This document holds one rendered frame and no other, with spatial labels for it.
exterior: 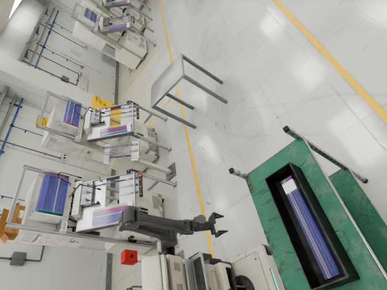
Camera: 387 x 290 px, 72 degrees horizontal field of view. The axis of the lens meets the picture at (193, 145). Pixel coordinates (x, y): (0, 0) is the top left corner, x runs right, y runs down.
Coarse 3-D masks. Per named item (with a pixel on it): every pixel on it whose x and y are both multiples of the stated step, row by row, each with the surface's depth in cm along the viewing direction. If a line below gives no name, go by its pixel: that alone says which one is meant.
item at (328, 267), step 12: (288, 180) 145; (288, 192) 142; (300, 192) 138; (300, 204) 135; (300, 216) 133; (312, 216) 129; (312, 228) 126; (312, 240) 125; (324, 240) 122; (324, 252) 119; (324, 264) 117; (336, 264) 115; (324, 276) 116; (336, 276) 114
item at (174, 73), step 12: (180, 60) 346; (168, 72) 362; (180, 72) 334; (204, 72) 378; (156, 84) 380; (168, 84) 350; (156, 96) 366; (168, 96) 408; (216, 96) 361; (156, 108) 369; (192, 108) 433; (180, 120) 393
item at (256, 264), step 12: (252, 252) 229; (264, 252) 224; (240, 264) 234; (252, 264) 225; (264, 264) 218; (240, 276) 232; (252, 276) 222; (264, 276) 214; (276, 276) 214; (252, 288) 219; (264, 288) 210; (276, 288) 206
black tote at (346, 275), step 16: (272, 176) 147; (288, 176) 150; (304, 176) 142; (272, 192) 144; (304, 192) 128; (288, 208) 143; (320, 208) 128; (288, 224) 133; (320, 224) 118; (304, 240) 131; (336, 240) 117; (304, 256) 125; (336, 256) 118; (304, 272) 116; (320, 272) 120; (352, 272) 108; (320, 288) 110
